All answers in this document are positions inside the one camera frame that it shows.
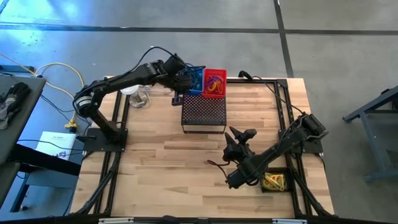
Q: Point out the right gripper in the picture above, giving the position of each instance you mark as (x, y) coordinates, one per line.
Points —
(237, 151)

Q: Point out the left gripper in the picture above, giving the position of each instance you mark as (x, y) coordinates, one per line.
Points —
(180, 79)

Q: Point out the blue plastic basket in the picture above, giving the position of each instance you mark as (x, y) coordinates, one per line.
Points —
(199, 91)

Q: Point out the red plastic basket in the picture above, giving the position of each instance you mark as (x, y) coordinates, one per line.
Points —
(206, 93)

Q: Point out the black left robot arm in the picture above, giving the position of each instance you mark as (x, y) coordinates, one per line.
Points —
(124, 79)

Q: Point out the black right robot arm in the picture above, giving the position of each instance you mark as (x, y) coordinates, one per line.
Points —
(280, 149)

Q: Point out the white round desk lamp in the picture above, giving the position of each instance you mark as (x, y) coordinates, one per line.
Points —
(138, 99)

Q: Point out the black perforated metal shelf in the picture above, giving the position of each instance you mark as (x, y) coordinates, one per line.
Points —
(203, 110)

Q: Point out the black mesh tray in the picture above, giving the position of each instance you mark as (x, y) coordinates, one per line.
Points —
(289, 174)

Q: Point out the white booklet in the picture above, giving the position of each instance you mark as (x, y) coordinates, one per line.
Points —
(56, 143)

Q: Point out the blue-grey metal stand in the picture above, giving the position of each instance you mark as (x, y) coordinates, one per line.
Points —
(370, 146)

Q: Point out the dark grey side table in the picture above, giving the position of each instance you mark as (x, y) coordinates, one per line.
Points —
(18, 137)

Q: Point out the grey work glove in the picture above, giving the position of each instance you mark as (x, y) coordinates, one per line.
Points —
(14, 99)

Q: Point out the black aluminium table frame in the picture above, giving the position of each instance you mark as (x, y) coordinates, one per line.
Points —
(255, 80)

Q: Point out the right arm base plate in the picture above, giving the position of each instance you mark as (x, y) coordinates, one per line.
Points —
(314, 148)

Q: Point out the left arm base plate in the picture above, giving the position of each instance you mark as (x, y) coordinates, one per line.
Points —
(93, 144)

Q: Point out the white frame bracket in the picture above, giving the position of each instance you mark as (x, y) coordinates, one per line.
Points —
(115, 220)
(289, 221)

